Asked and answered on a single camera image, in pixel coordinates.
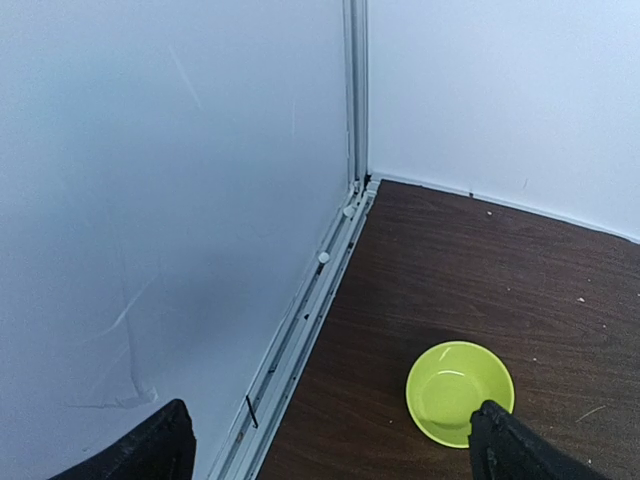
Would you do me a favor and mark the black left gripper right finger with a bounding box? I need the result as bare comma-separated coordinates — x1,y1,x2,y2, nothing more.
468,400,604,480

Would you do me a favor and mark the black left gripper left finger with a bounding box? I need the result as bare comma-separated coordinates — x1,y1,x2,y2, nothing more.
55,399,196,480

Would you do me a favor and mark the lime green bowl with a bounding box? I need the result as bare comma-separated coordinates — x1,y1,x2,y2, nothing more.
405,340,516,449

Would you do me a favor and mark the aluminium frame rail left side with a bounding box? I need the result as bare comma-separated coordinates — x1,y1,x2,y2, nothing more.
207,180,379,479

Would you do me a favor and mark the aluminium frame post back left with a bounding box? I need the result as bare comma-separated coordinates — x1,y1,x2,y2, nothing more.
342,0,369,193

